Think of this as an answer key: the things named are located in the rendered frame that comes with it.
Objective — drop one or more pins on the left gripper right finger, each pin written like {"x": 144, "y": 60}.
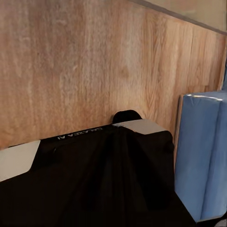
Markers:
{"x": 165, "y": 209}

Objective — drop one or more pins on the coffee table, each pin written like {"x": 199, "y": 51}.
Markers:
{"x": 209, "y": 14}

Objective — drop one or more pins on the sofa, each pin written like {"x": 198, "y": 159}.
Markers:
{"x": 200, "y": 153}

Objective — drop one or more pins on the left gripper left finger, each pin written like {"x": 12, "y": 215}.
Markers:
{"x": 79, "y": 210}

